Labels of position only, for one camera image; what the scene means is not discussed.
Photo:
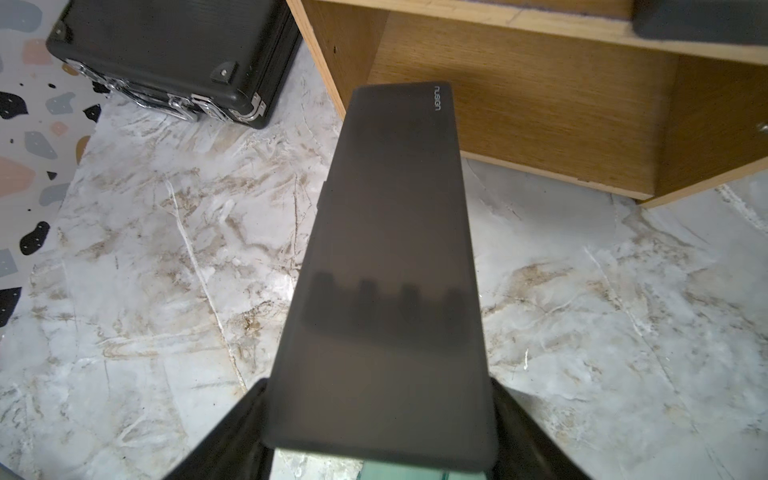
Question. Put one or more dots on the black pencil case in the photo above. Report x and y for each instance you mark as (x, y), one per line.
(739, 22)
(382, 355)

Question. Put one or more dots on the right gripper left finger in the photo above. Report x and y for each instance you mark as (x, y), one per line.
(234, 448)

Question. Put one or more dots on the wooden three-tier shelf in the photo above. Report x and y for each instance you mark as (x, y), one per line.
(571, 90)

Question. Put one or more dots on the black flat case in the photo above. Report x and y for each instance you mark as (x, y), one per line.
(227, 60)

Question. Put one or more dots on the green pencil case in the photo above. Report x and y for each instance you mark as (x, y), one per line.
(294, 465)

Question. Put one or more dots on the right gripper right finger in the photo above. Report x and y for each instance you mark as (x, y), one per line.
(525, 451)

